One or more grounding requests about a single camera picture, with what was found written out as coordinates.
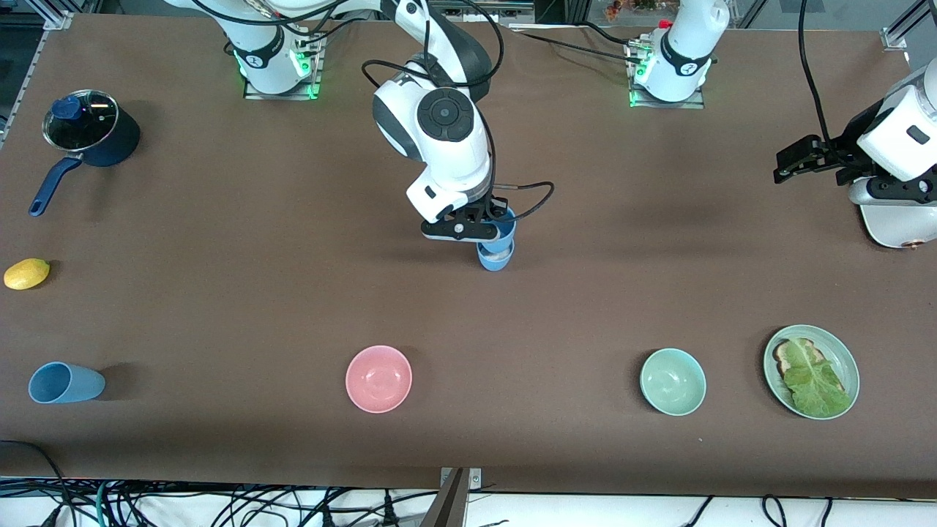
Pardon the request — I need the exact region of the blue plastic cup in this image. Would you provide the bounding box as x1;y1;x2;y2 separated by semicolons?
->
476;239;515;273
28;362;106;405
488;207;518;255

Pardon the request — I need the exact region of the white toaster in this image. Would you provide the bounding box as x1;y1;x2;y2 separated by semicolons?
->
856;202;937;250

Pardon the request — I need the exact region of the brown table cover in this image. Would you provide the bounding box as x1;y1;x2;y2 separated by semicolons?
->
0;13;937;500

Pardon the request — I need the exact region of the pink bowl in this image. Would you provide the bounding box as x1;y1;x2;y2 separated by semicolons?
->
345;345;413;414

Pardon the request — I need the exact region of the toast slice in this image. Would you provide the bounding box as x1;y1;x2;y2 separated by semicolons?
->
773;337;846;400

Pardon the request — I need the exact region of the white power strip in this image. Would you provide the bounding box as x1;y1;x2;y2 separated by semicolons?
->
427;0;537;24

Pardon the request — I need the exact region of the pale green plate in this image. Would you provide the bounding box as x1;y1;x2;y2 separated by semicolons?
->
763;324;860;421

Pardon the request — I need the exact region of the green lettuce leaf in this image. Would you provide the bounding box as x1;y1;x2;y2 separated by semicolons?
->
783;339;854;419

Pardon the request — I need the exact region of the orange toy food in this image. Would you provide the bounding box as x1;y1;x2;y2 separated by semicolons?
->
604;0;663;19

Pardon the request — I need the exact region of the pale green bowl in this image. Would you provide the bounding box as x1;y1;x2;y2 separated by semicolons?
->
639;348;707;417

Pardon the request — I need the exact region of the dark blue saucepan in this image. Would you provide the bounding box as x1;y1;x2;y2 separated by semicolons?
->
28;89;141;218

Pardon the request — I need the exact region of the glass lid with blue knob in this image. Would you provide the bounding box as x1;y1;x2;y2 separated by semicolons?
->
42;89;120;153

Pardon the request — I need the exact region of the yellow lemon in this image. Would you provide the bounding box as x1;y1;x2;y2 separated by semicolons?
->
4;258;52;291

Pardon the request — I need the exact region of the aluminium frame profile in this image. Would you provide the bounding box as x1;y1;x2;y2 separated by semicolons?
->
22;0;74;31
882;0;937;52

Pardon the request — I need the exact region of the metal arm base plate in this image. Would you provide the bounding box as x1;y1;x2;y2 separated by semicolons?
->
244;33;324;101
628;40;706;111

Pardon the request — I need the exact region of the black cable on table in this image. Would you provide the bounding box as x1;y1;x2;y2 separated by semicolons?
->
509;29;645;65
577;22;639;49
296;16;361;56

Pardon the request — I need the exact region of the metal table bracket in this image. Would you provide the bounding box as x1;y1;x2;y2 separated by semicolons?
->
439;467;483;491

